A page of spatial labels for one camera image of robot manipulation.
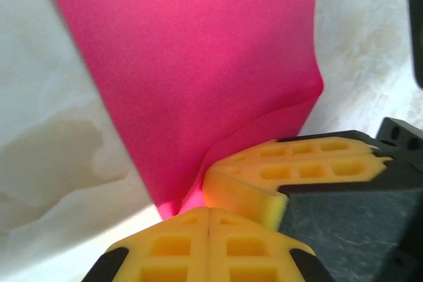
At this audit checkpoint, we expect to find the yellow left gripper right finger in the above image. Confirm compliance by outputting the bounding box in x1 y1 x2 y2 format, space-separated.
208 207 335 282

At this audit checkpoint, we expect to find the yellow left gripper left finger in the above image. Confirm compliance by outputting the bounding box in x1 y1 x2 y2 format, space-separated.
85 206 210 282

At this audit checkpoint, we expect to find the pink square paper sheet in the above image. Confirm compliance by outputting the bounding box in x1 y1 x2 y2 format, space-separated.
38 0 325 222

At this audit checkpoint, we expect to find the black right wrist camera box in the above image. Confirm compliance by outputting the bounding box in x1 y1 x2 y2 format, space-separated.
408 0 423 91

